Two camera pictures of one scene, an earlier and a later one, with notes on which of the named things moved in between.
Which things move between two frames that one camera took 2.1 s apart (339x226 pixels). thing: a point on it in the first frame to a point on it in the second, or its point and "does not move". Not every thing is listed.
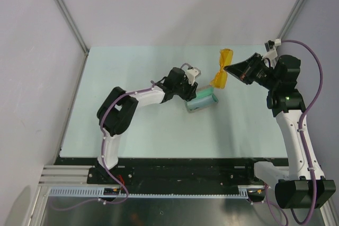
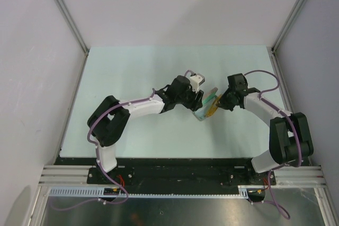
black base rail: [145, 173] does not move
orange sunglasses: [220, 80] to [214, 107]
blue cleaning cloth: [203, 93] to [200, 113]
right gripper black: [244, 70] to [222, 102]
